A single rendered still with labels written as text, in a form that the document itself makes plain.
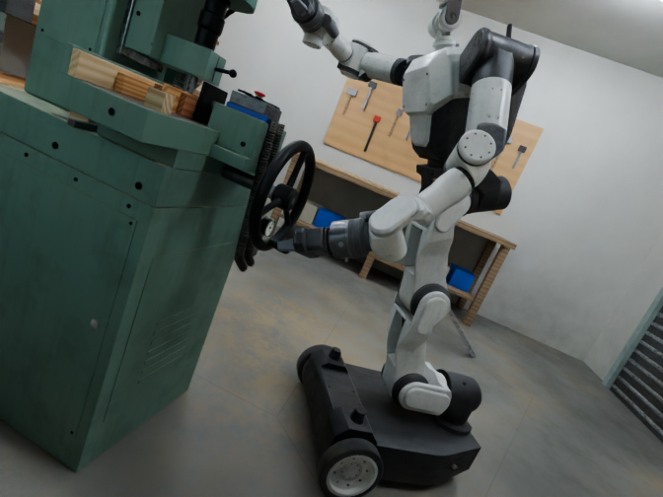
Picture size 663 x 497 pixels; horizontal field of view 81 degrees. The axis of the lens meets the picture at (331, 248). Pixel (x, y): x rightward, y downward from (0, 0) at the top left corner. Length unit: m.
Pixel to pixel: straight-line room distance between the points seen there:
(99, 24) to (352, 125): 3.34
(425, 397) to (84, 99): 1.31
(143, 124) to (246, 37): 4.11
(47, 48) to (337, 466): 1.38
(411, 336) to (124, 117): 1.03
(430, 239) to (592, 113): 3.48
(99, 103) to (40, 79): 0.45
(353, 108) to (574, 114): 2.13
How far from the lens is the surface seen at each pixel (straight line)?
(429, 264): 1.30
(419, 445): 1.50
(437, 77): 1.15
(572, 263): 4.56
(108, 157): 0.97
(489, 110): 0.97
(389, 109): 4.27
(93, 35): 1.20
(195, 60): 1.10
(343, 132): 4.29
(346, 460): 1.32
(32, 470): 1.28
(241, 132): 0.95
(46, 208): 1.10
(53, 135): 1.08
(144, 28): 1.16
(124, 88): 0.96
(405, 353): 1.43
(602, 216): 4.59
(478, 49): 1.05
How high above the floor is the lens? 0.94
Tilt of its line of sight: 12 degrees down
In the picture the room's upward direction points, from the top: 22 degrees clockwise
